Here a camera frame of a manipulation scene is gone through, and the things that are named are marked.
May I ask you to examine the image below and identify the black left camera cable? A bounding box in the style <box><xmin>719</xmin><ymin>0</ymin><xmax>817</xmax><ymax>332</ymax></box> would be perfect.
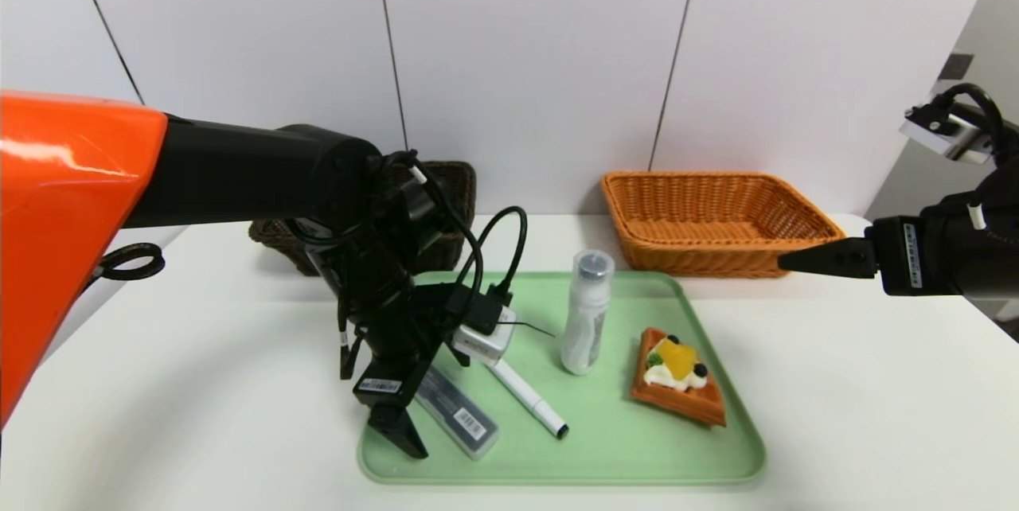
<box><xmin>470</xmin><ymin>205</ymin><xmax>530</xmax><ymax>313</ymax></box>

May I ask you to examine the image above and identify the grey clear pencil lead case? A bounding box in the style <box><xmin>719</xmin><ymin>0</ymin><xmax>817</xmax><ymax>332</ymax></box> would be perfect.
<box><xmin>414</xmin><ymin>366</ymin><xmax>501</xmax><ymax>461</ymax></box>

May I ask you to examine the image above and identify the black camera cable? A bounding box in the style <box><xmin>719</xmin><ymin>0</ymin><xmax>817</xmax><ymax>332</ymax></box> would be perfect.
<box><xmin>938</xmin><ymin>83</ymin><xmax>1008</xmax><ymax>147</ymax></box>
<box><xmin>470</xmin><ymin>205</ymin><xmax>530</xmax><ymax>313</ymax></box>

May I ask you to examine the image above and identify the toy waffle with fruit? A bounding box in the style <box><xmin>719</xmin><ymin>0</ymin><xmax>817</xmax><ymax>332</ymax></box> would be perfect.
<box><xmin>630</xmin><ymin>326</ymin><xmax>727</xmax><ymax>427</ymax></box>

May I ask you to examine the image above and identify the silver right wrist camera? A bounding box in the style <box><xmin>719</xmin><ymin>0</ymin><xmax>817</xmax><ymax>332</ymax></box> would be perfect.
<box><xmin>900</xmin><ymin>101</ymin><xmax>996</xmax><ymax>166</ymax></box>

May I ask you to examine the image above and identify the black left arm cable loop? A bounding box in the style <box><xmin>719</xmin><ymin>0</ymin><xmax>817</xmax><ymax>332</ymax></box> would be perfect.
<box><xmin>100</xmin><ymin>244</ymin><xmax>166</xmax><ymax>282</ymax></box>

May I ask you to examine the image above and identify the orange wicker basket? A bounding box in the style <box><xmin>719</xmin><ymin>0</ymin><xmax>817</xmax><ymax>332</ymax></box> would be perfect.
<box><xmin>600</xmin><ymin>170</ymin><xmax>846</xmax><ymax>280</ymax></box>

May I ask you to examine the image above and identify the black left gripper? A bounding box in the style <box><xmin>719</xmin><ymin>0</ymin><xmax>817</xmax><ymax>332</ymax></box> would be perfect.
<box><xmin>352</xmin><ymin>307</ymin><xmax>431</xmax><ymax>459</ymax></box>

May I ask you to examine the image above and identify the black right camera cable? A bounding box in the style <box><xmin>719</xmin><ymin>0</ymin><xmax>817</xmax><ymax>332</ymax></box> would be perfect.
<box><xmin>938</xmin><ymin>83</ymin><xmax>1008</xmax><ymax>147</ymax></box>

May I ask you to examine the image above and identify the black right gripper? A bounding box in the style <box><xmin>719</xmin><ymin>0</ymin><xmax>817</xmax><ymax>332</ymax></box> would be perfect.
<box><xmin>777</xmin><ymin>190</ymin><xmax>1019</xmax><ymax>299</ymax></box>

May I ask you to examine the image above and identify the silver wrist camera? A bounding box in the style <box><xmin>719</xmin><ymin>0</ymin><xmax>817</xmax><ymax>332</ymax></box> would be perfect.
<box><xmin>900</xmin><ymin>101</ymin><xmax>996</xmax><ymax>166</ymax></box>
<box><xmin>452</xmin><ymin>306</ymin><xmax>517</xmax><ymax>366</ymax></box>

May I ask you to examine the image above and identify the green plastic tray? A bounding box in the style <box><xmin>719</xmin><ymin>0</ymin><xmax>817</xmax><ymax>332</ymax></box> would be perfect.
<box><xmin>358</xmin><ymin>271</ymin><xmax>767</xmax><ymax>486</ymax></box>

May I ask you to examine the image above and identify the dark brown wicker basket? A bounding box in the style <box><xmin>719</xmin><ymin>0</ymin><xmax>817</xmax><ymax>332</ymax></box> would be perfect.
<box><xmin>248</xmin><ymin>161</ymin><xmax>478</xmax><ymax>276</ymax></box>

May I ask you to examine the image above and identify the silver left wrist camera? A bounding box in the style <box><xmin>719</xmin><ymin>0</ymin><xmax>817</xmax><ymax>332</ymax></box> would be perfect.
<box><xmin>452</xmin><ymin>306</ymin><xmax>517</xmax><ymax>366</ymax></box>

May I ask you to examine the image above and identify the white marker pen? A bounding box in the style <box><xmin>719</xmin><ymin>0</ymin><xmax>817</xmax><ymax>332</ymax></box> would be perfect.
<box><xmin>487</xmin><ymin>360</ymin><xmax>570</xmax><ymax>440</ymax></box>

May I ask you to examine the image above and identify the white translucent plastic bottle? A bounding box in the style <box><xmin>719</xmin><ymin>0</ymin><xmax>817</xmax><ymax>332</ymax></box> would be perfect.
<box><xmin>560</xmin><ymin>249</ymin><xmax>615</xmax><ymax>376</ymax></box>

